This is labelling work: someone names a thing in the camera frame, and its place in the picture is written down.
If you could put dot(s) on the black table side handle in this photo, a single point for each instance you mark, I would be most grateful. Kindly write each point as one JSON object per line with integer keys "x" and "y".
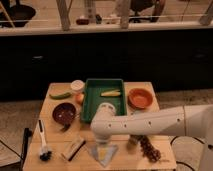
{"x": 27, "y": 134}

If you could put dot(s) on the green plastic tray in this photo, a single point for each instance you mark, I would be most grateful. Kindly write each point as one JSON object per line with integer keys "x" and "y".
{"x": 93, "y": 97}

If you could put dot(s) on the small dark utensil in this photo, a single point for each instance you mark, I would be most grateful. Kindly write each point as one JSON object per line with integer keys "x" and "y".
{"x": 65, "y": 127}

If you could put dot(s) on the orange bowl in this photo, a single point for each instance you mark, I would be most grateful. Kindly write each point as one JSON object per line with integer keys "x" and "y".
{"x": 139, "y": 98}

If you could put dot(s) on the white small cup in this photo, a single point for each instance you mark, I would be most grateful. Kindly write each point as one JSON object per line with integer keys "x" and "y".
{"x": 77, "y": 85}

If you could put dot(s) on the corn cob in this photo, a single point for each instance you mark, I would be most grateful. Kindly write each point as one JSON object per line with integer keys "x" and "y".
{"x": 113, "y": 93}

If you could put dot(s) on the metal cup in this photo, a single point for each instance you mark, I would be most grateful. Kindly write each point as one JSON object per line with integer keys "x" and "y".
{"x": 132, "y": 142}

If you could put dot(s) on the orange round fruit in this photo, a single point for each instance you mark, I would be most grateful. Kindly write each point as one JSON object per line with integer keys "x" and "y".
{"x": 79, "y": 98}

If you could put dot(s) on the purple bowl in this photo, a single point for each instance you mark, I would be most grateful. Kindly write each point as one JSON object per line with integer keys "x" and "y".
{"x": 64, "y": 113}

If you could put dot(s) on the white dish brush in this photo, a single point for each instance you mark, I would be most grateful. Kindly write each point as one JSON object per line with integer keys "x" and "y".
{"x": 45, "y": 153}

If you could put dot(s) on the light blue towel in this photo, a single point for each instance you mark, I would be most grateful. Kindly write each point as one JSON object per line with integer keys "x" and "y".
{"x": 103, "y": 154}

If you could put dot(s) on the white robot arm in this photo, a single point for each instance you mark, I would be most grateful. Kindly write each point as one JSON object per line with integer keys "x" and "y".
{"x": 191, "y": 121}

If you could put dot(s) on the wooden scrub brush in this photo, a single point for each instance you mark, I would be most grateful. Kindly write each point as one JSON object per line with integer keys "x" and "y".
{"x": 72, "y": 148}

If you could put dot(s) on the brown grape bunch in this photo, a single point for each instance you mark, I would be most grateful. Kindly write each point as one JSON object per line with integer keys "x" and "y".
{"x": 149, "y": 150}

